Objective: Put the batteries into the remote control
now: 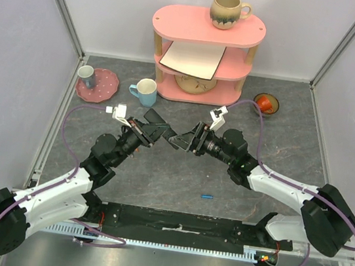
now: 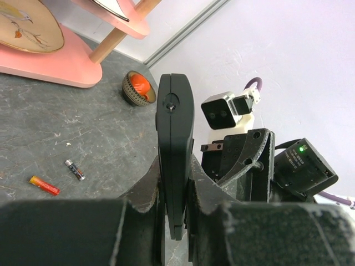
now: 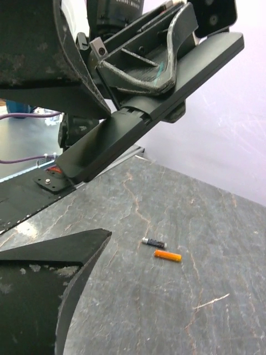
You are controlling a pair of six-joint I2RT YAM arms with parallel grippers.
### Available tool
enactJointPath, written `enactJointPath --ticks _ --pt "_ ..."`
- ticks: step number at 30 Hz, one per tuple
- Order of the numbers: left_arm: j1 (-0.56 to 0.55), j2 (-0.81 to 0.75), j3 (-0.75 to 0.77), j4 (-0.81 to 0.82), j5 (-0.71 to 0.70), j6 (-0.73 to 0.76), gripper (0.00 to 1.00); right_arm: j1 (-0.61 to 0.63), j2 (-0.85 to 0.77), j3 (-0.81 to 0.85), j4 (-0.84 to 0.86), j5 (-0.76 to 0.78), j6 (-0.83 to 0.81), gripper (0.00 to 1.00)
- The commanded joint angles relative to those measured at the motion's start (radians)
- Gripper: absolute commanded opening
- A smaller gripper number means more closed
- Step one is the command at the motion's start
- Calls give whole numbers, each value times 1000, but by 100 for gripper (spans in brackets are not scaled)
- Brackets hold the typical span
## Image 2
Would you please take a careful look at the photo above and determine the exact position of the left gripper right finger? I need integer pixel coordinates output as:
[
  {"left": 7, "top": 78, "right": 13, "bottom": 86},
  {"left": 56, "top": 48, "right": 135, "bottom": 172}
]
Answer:
[{"left": 186, "top": 159, "right": 354, "bottom": 265}]

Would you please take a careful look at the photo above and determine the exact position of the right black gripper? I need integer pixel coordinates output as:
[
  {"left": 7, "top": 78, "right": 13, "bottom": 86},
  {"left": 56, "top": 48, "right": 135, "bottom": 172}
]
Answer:
[{"left": 200, "top": 128, "right": 275, "bottom": 202}]

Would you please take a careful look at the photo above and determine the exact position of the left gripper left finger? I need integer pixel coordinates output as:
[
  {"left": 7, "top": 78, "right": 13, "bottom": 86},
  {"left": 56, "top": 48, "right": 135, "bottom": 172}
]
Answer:
[{"left": 1, "top": 160, "right": 165, "bottom": 265}]

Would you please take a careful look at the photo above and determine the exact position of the black remote control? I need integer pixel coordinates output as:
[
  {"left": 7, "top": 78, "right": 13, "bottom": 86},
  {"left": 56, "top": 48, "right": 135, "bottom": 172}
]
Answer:
[{"left": 156, "top": 74, "right": 195, "bottom": 241}]

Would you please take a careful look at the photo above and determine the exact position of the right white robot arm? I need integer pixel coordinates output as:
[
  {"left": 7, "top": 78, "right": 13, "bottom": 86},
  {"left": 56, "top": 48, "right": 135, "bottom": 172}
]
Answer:
[{"left": 200, "top": 128, "right": 338, "bottom": 202}]

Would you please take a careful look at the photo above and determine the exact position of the black AAA battery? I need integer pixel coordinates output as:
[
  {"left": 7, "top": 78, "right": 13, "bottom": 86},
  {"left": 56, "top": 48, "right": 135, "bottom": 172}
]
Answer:
[{"left": 64, "top": 160, "right": 85, "bottom": 181}]

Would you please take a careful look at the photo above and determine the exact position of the red orange AAA battery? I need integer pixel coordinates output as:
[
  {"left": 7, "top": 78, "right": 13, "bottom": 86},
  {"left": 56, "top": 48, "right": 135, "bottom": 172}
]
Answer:
[{"left": 29, "top": 176, "right": 60, "bottom": 196}]

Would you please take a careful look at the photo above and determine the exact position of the orange cup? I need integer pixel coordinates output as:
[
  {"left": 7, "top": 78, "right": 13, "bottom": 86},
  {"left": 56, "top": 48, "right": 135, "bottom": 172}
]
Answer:
[{"left": 130, "top": 74, "right": 150, "bottom": 100}]

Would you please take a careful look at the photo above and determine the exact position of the patterned small bowl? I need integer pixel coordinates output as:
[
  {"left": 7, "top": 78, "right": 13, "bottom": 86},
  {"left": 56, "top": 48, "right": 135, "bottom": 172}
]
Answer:
[{"left": 121, "top": 70, "right": 157, "bottom": 107}]

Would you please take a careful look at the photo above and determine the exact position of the pink three-tier shelf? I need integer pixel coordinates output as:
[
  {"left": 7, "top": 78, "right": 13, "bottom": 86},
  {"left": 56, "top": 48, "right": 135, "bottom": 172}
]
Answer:
[{"left": 1, "top": 1, "right": 159, "bottom": 88}]

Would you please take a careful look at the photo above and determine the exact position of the white square plate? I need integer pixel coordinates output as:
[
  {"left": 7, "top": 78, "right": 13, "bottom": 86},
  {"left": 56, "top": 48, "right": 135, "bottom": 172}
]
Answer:
[{"left": 92, "top": 0, "right": 130, "bottom": 22}]

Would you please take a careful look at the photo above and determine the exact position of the beige painted bowl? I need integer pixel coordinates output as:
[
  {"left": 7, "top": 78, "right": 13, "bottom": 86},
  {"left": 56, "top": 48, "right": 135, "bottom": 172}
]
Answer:
[{"left": 1, "top": 0, "right": 65, "bottom": 54}]

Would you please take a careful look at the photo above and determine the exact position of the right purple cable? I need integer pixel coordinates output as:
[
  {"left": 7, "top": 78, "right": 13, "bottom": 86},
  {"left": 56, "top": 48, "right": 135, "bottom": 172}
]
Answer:
[{"left": 244, "top": 77, "right": 355, "bottom": 207}]

